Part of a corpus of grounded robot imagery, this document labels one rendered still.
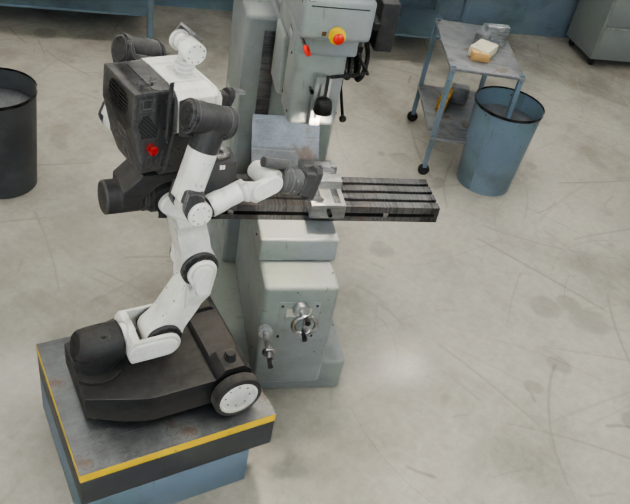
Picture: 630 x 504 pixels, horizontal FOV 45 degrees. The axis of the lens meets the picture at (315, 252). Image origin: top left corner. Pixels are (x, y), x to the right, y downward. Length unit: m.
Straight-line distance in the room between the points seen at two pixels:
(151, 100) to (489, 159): 3.40
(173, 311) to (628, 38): 6.10
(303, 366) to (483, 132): 2.35
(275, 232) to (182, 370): 0.70
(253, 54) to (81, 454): 1.78
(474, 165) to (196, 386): 3.00
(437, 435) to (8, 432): 1.93
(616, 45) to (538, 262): 3.55
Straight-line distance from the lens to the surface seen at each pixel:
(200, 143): 2.19
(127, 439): 3.02
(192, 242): 2.69
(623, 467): 4.06
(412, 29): 7.18
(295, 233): 3.24
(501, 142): 5.21
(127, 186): 2.46
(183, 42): 2.31
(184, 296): 2.85
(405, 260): 4.64
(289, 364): 3.49
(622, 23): 8.00
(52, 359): 3.30
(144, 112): 2.25
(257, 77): 3.47
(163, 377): 2.99
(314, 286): 3.18
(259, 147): 3.56
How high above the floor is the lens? 2.83
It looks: 39 degrees down
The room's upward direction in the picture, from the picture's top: 11 degrees clockwise
